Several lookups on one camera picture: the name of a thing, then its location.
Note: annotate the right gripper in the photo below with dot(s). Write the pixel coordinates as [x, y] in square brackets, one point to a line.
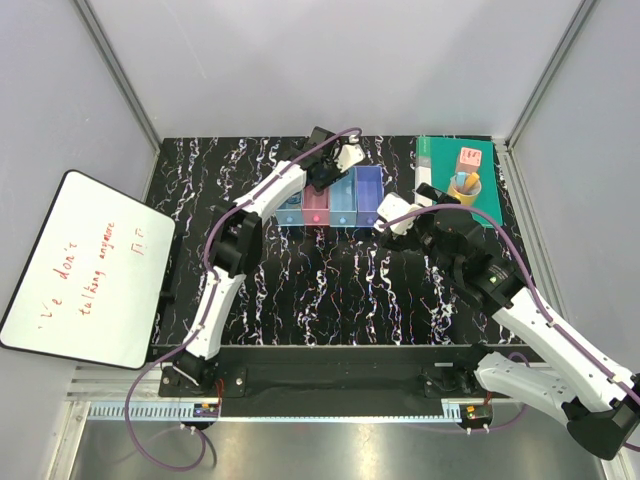
[407, 242]

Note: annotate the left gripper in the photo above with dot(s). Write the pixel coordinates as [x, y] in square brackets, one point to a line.
[335, 173]

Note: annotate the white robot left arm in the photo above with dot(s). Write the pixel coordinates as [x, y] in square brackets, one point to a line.
[233, 248]

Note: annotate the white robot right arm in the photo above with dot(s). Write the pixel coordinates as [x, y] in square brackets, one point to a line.
[595, 398]

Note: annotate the yellow mug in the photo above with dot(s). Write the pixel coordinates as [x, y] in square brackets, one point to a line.
[458, 193]

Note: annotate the light blue drawer box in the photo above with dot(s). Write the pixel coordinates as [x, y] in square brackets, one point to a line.
[343, 201]

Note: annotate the pink cube box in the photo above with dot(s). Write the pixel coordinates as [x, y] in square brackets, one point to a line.
[469, 160]

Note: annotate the leftmost blue drawer box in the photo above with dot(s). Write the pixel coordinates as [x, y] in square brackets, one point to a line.
[290, 213]

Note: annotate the whiteboard with red writing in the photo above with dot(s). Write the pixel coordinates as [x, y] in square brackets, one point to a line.
[92, 283]

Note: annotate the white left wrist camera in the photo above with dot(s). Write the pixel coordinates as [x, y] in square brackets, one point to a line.
[349, 156]

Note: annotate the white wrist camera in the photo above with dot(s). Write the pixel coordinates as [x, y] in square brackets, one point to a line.
[391, 208]
[349, 156]

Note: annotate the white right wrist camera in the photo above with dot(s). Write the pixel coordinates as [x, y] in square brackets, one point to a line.
[391, 208]

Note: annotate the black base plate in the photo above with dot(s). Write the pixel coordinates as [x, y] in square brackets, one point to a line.
[366, 375]

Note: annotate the aluminium cable duct rail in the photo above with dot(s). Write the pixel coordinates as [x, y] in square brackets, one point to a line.
[292, 410]

